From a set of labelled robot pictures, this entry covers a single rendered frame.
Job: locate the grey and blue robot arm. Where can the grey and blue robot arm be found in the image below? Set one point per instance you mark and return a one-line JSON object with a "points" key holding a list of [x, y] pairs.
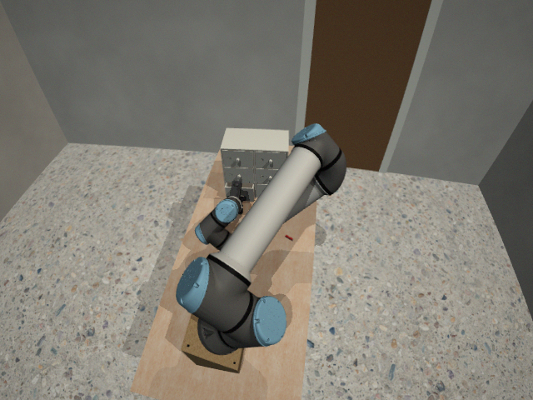
{"points": [[214, 289]]}

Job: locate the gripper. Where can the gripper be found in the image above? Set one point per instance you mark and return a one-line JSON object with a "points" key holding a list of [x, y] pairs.
{"points": [[242, 199]]}

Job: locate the grey chest of drawers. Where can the grey chest of drawers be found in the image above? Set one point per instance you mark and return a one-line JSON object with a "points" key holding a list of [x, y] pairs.
{"points": [[247, 139]]}

